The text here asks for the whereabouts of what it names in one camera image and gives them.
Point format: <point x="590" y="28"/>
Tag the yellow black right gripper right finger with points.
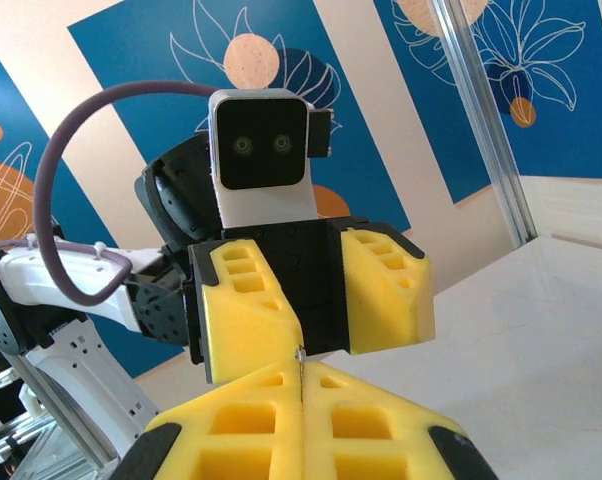
<point x="411" y="430"/>

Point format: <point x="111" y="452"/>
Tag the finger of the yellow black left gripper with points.
<point x="386" y="300"/>
<point x="246" y="325"/>

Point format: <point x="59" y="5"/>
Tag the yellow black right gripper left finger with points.
<point x="191" y="430"/>

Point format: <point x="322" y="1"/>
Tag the grey carabiner keyring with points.
<point x="299" y="375"/>

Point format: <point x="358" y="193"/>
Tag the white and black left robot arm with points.
<point x="21" y="280"/>

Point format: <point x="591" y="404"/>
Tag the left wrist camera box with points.
<point x="261" y="145"/>

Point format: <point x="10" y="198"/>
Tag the aluminium frame post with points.
<point x="486" y="120"/>

